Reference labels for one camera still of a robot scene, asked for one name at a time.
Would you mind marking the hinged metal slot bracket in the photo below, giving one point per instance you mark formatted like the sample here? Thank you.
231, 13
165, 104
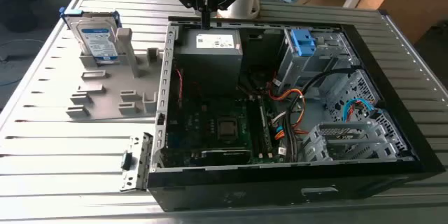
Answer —
141, 155

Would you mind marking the grey metal drive cage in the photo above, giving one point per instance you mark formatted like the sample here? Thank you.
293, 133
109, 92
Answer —
308, 64

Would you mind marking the grey power supply unit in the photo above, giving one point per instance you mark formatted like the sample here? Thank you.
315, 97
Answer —
209, 69

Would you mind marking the CPU socket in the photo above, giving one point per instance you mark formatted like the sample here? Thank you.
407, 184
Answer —
219, 129

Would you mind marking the blue plastic drive latch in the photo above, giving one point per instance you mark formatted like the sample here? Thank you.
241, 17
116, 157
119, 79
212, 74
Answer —
303, 41

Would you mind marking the hard disk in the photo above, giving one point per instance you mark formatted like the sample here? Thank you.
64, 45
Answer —
96, 37

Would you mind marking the green motherboard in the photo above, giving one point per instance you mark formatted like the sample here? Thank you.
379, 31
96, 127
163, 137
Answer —
196, 124

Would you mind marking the grey metal disk bay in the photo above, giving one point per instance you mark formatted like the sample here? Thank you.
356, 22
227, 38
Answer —
316, 150

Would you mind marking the dark office chair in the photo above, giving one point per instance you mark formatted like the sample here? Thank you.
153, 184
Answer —
19, 22

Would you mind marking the black round fan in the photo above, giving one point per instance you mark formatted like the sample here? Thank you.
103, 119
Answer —
259, 77

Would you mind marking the grey plastic parts rack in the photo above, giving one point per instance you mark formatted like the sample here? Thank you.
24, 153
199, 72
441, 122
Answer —
112, 87

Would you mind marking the black open PC case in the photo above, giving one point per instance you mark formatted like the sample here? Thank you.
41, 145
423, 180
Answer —
244, 190

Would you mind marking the black graphics card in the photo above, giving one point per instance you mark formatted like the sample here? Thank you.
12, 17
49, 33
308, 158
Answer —
227, 155

